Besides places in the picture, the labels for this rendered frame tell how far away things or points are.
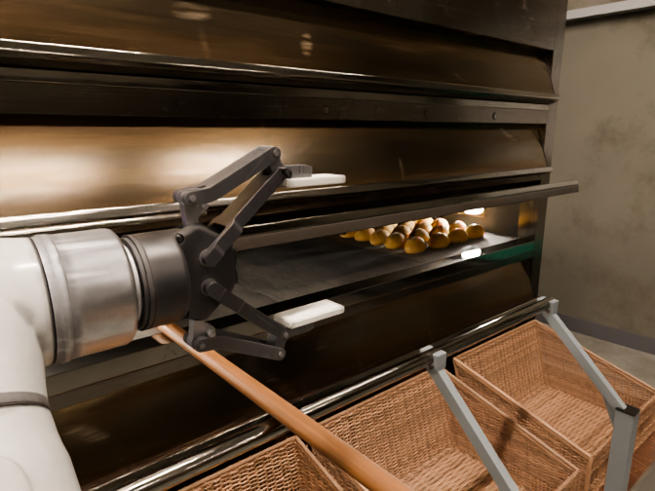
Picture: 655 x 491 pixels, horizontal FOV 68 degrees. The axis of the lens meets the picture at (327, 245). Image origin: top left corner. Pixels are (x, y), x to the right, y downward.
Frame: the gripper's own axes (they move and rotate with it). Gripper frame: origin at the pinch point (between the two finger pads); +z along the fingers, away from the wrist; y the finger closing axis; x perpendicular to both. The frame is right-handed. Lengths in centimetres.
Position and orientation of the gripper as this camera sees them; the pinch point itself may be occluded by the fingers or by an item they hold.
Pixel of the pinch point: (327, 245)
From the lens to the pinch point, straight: 50.1
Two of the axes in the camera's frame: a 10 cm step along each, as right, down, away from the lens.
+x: 6.5, 1.7, -7.4
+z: 7.6, -1.5, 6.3
